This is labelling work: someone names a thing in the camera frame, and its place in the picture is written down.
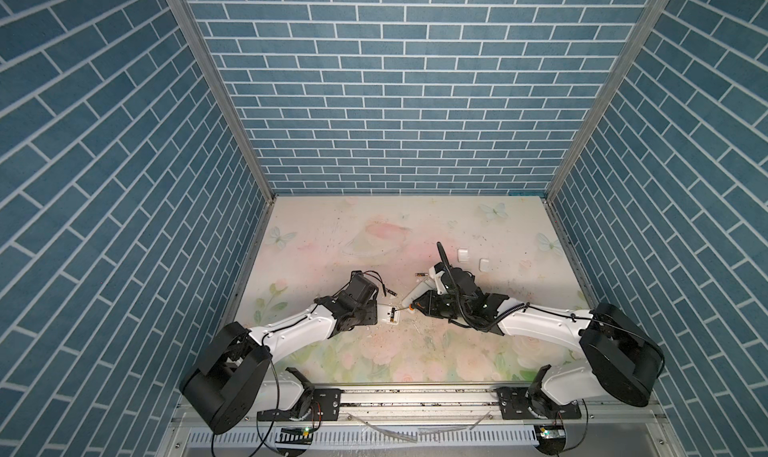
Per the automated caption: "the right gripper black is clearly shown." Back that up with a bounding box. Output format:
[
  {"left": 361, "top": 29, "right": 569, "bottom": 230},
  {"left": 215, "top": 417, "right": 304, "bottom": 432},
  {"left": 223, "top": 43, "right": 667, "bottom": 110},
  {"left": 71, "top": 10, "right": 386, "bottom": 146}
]
[{"left": 409, "top": 288, "right": 470, "bottom": 320}]

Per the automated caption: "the grey white remote control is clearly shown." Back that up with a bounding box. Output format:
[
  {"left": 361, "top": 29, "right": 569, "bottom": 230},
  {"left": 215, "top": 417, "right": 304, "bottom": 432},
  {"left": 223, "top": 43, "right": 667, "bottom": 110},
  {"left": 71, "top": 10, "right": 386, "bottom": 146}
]
[{"left": 400, "top": 278, "right": 435, "bottom": 309}]

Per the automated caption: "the white remote with display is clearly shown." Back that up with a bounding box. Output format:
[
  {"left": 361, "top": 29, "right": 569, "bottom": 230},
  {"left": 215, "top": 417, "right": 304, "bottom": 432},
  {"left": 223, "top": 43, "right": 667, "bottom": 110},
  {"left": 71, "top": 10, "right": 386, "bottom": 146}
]
[{"left": 377, "top": 304, "right": 400, "bottom": 325}]

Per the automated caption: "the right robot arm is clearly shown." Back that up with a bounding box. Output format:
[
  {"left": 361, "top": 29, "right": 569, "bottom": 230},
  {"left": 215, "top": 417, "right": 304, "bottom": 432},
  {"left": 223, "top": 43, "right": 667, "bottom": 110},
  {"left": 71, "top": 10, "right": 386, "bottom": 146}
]
[{"left": 403, "top": 263, "right": 665, "bottom": 416}]

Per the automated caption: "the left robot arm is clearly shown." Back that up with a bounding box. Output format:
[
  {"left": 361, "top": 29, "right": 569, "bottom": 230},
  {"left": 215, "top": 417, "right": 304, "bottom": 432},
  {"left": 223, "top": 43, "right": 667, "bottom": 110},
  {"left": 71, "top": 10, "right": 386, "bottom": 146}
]
[{"left": 179, "top": 270, "right": 382, "bottom": 435}]

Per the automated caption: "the left controller board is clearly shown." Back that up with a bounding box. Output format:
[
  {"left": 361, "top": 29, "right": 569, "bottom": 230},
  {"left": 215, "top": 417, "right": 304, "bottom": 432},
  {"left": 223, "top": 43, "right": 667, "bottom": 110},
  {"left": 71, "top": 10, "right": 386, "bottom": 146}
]
[{"left": 274, "top": 428, "right": 314, "bottom": 457}]

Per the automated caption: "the controller board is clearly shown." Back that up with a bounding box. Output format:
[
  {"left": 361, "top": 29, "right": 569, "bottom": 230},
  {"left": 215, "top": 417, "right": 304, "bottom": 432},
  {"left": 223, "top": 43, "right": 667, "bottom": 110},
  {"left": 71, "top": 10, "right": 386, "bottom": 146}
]
[
  {"left": 533, "top": 424, "right": 567, "bottom": 456},
  {"left": 274, "top": 428, "right": 314, "bottom": 457}
]

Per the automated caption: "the right controller board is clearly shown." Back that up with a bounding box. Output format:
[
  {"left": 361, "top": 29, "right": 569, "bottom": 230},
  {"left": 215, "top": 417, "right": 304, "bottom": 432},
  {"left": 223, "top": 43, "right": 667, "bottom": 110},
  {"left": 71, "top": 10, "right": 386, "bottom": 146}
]
[{"left": 533, "top": 424, "right": 567, "bottom": 456}]

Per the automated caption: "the black corrugated cable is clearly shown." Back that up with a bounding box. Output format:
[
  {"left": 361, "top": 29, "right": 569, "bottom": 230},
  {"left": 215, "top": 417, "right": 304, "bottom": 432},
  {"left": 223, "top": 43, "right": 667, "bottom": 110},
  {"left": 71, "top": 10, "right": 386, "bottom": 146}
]
[{"left": 436, "top": 241, "right": 529, "bottom": 332}]

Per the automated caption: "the aluminium front rail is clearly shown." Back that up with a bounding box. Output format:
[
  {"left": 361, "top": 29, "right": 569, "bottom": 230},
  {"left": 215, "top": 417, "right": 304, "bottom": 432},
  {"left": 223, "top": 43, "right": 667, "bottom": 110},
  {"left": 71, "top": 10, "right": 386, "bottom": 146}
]
[{"left": 239, "top": 381, "right": 665, "bottom": 426}]

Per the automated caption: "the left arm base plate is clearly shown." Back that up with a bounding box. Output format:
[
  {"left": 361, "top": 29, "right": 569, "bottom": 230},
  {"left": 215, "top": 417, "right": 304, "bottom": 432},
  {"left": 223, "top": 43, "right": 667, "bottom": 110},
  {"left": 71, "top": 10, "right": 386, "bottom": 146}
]
[{"left": 257, "top": 388, "right": 342, "bottom": 421}]

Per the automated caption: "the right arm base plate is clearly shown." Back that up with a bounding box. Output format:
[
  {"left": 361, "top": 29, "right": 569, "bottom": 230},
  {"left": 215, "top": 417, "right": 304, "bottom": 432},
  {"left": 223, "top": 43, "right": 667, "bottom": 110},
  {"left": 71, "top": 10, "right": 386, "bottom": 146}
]
[{"left": 494, "top": 386, "right": 582, "bottom": 420}]

